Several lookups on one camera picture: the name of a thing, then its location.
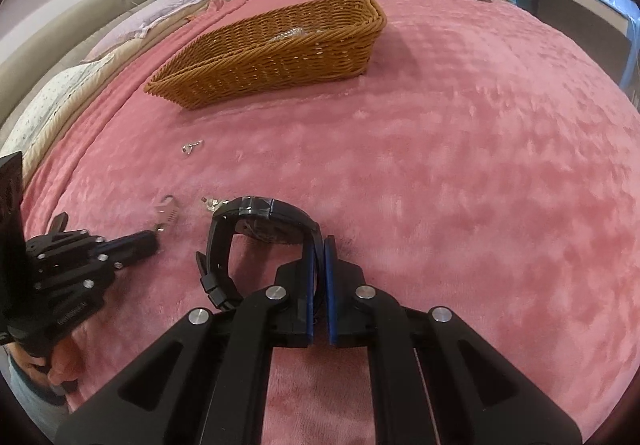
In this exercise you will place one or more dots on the lilac pillow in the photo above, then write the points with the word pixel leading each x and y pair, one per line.
pixel 159 14

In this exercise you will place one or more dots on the small silver earring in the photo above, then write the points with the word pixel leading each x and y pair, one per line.
pixel 187 149

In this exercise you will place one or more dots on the pink plush blanket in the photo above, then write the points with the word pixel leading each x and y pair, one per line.
pixel 484 162

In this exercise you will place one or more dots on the black wrist watch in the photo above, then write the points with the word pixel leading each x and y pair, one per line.
pixel 264 219

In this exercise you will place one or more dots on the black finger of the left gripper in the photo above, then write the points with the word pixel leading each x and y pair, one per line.
pixel 130 249

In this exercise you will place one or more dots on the white dotted pillow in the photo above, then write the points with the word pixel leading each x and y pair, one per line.
pixel 42 120

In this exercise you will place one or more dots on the person's left hand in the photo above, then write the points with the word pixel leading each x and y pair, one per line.
pixel 65 364

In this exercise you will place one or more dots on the beige padded headboard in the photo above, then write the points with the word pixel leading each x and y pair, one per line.
pixel 32 60

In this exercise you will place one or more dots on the brown wicker basket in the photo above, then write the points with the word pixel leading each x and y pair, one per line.
pixel 296 46

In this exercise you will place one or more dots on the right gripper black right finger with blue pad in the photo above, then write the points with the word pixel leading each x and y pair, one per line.
pixel 434 379

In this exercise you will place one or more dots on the light blue chair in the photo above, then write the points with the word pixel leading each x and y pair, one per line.
pixel 632 35

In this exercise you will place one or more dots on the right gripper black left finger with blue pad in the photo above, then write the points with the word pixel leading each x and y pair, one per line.
pixel 205 380

